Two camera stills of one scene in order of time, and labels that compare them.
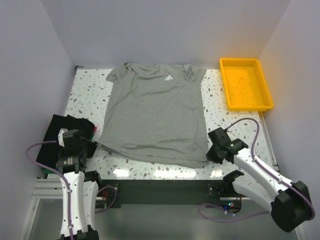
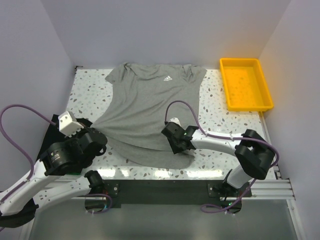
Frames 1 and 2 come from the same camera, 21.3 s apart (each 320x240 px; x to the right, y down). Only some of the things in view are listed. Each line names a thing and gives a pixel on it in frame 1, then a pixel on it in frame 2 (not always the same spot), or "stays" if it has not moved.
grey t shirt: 155,113 stays
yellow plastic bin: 245,87 stays
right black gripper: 210,156 to 175,149
